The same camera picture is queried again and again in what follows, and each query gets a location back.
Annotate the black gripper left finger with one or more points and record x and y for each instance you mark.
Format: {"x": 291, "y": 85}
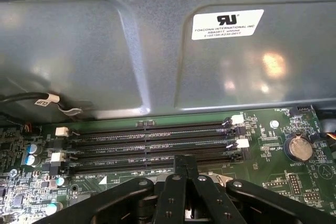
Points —
{"x": 170, "y": 203}

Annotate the silver blue-topped capacitor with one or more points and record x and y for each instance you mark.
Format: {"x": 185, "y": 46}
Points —
{"x": 35, "y": 149}
{"x": 32, "y": 160}
{"x": 63, "y": 182}

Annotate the metal CPU socket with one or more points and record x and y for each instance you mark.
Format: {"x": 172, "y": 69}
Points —
{"x": 218, "y": 178}

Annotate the round coin battery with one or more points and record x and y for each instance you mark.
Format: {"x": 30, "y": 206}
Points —
{"x": 300, "y": 148}

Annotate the green motherboard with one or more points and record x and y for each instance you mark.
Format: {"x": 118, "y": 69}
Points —
{"x": 262, "y": 166}

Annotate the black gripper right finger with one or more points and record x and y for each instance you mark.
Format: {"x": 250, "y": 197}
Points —
{"x": 210, "y": 203}

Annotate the dark grey PC case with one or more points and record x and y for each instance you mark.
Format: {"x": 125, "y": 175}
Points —
{"x": 78, "y": 51}

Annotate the white printed label sticker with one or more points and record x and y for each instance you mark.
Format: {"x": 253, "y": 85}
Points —
{"x": 225, "y": 28}

